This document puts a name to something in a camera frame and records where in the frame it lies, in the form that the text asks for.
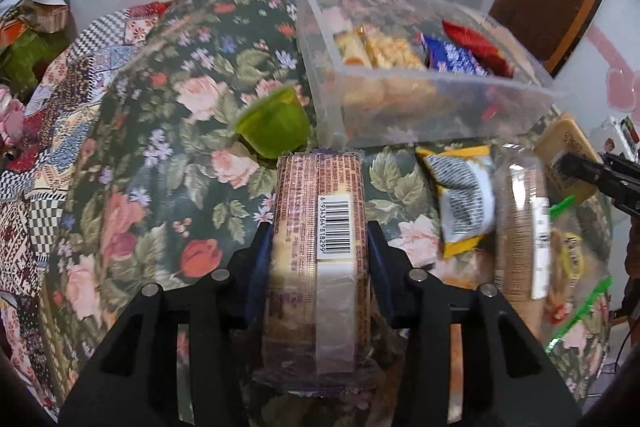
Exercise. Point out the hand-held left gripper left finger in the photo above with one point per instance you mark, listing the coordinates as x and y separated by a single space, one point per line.
258 253

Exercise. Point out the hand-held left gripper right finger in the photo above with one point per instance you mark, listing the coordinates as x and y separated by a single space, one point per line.
376 257

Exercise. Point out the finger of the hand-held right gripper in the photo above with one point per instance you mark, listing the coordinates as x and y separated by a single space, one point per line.
582 169
625 167

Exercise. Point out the tan snack box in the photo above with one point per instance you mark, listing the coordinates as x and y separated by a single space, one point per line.
560 142

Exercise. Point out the barcoded round cracker packet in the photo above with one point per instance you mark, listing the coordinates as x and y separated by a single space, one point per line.
320 257

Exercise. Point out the clear plastic container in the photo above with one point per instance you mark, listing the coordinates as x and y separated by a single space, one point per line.
400 107

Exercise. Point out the white object with stickers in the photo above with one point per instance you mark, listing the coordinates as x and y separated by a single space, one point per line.
617 134

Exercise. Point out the clear-wrapped round biscuit packet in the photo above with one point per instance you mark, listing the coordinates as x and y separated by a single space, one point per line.
520 232

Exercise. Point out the pink plastic object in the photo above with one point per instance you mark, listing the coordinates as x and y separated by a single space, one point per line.
620 77

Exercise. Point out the clear zip bag green seal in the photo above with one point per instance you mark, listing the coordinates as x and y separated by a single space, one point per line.
575 267

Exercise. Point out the yellow and white snack packet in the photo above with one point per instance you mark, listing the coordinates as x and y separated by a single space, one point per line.
462 202

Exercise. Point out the green jelly cup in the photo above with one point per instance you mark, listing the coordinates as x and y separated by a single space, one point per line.
272 127

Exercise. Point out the floral blanket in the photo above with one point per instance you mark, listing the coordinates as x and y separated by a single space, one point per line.
165 132

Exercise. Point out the red snack packet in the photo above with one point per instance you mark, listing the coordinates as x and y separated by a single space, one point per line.
475 39

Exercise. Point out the blue snack packet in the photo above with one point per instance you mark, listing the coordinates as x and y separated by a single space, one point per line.
450 54

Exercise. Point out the orange cracker packets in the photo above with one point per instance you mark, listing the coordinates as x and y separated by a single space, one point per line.
375 49

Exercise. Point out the patchwork quilt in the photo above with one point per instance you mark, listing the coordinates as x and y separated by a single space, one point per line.
45 147

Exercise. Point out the green plastic bag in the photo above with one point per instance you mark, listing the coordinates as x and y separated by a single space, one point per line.
27 57

